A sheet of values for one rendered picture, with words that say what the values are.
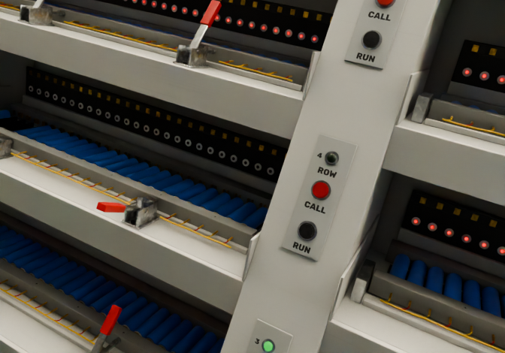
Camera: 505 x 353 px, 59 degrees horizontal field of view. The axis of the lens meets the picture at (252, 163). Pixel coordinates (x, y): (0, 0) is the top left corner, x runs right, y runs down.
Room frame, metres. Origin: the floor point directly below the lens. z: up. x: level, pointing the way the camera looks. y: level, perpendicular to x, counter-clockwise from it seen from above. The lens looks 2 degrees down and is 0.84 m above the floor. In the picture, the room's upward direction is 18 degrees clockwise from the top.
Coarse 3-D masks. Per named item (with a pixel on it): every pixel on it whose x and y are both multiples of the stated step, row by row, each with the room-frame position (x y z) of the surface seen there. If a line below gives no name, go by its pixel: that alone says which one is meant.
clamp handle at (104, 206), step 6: (138, 198) 0.54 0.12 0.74; (102, 204) 0.47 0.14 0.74; (108, 204) 0.48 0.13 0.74; (114, 204) 0.49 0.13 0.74; (120, 204) 0.50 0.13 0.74; (138, 204) 0.54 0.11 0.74; (102, 210) 0.47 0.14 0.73; (108, 210) 0.48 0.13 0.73; (114, 210) 0.49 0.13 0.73; (120, 210) 0.50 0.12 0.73; (126, 210) 0.51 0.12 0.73; (132, 210) 0.52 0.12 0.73
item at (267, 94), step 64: (0, 0) 0.74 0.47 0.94; (64, 0) 0.83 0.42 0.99; (128, 0) 0.77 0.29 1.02; (192, 0) 0.72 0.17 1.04; (256, 0) 0.68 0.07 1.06; (64, 64) 0.60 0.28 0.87; (128, 64) 0.56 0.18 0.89; (192, 64) 0.53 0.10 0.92; (256, 64) 0.57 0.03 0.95; (256, 128) 0.50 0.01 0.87
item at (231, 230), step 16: (0, 128) 0.69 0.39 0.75; (16, 144) 0.66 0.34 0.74; (32, 144) 0.65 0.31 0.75; (48, 160) 0.64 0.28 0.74; (64, 160) 0.63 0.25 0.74; (80, 160) 0.63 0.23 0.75; (64, 176) 0.61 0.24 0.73; (80, 176) 0.62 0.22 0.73; (96, 176) 0.61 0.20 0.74; (112, 176) 0.60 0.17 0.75; (128, 192) 0.59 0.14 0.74; (144, 192) 0.58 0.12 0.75; (160, 192) 0.58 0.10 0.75; (160, 208) 0.57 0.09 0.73; (176, 208) 0.56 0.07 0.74; (192, 208) 0.56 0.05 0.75; (176, 224) 0.54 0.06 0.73; (192, 224) 0.55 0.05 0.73; (208, 224) 0.54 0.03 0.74; (224, 224) 0.53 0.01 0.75; (240, 224) 0.54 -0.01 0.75; (240, 240) 0.53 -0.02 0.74
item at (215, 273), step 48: (0, 96) 0.82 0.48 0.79; (144, 144) 0.73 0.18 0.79; (0, 192) 0.61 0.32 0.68; (48, 192) 0.57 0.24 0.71; (96, 192) 0.60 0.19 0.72; (96, 240) 0.55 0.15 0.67; (144, 240) 0.52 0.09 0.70; (192, 240) 0.53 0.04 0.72; (192, 288) 0.50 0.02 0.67; (240, 288) 0.47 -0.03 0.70
